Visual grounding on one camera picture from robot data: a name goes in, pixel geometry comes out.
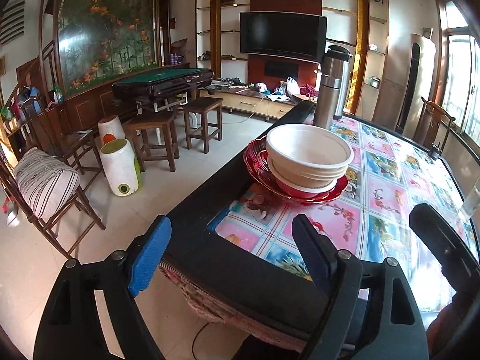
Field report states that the white bin orange lid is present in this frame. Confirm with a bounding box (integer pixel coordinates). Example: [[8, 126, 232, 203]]
[[97, 115, 125, 146]]

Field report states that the wooden chair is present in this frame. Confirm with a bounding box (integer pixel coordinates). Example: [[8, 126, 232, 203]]
[[1, 148, 106, 258]]

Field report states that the green mahjong table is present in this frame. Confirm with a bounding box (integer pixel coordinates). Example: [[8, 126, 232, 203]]
[[112, 68, 213, 102]]

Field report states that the white paper bowl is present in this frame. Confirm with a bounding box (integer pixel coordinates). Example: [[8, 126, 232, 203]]
[[266, 124, 354, 176]]

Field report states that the black flat television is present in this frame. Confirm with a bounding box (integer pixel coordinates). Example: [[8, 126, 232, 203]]
[[240, 11, 327, 63]]

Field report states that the slim steel thermos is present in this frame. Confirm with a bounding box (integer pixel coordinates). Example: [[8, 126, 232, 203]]
[[313, 49, 343, 130]]

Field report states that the large beige ribbed bowl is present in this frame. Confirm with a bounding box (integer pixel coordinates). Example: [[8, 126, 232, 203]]
[[267, 157, 345, 187]]

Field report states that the wooden tv cabinet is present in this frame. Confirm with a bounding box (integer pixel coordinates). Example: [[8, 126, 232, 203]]
[[199, 89, 295, 121]]

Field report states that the red glass plate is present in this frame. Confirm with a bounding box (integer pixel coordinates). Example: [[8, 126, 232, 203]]
[[242, 136, 349, 205]]

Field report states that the striped cushion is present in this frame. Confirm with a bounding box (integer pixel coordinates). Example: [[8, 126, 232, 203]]
[[13, 148, 80, 220]]

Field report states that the wooden stool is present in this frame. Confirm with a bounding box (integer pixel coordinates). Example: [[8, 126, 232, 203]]
[[183, 97, 223, 154], [124, 111, 180, 172]]

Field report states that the large steel thermos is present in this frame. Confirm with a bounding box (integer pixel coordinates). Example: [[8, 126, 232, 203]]
[[326, 45, 352, 120]]

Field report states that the wooden stool far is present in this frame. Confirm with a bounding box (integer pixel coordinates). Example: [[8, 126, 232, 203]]
[[183, 97, 223, 154]]

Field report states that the colourful fruit tablecloth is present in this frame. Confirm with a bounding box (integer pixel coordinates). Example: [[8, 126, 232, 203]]
[[210, 117, 479, 312]]

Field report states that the flower mural panel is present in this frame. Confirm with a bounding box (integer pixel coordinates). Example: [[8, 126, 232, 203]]
[[58, 0, 156, 95]]

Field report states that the white bin green lid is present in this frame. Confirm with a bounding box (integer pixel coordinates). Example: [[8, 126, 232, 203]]
[[100, 138, 143, 197]]

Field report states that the wooden stool near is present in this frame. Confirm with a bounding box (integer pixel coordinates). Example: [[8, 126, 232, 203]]
[[124, 111, 180, 172]]

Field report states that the white standing air conditioner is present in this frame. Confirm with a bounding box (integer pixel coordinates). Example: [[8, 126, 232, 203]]
[[395, 33, 436, 139]]

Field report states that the small black clamp device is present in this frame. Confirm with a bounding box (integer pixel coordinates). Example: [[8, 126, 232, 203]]
[[429, 145, 442, 160]]

